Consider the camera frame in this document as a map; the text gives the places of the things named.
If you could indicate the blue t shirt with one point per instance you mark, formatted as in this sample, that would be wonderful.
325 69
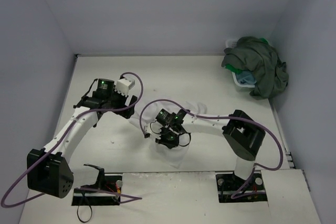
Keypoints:
245 78

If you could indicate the grey green t shirt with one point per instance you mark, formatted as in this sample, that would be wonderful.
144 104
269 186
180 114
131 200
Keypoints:
262 59

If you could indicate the white t shirt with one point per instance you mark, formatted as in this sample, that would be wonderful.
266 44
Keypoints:
141 118

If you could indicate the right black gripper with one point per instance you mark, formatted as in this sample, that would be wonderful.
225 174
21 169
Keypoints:
163 131

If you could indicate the white laundry basket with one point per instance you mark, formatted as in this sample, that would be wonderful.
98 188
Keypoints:
240 87

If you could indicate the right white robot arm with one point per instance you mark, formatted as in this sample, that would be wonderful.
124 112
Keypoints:
242 135

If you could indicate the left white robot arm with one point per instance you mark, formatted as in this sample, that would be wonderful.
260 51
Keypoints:
48 168

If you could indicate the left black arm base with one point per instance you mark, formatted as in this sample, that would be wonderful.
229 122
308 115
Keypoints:
102 181

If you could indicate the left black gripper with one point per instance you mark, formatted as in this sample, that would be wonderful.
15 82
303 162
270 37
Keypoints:
127 109

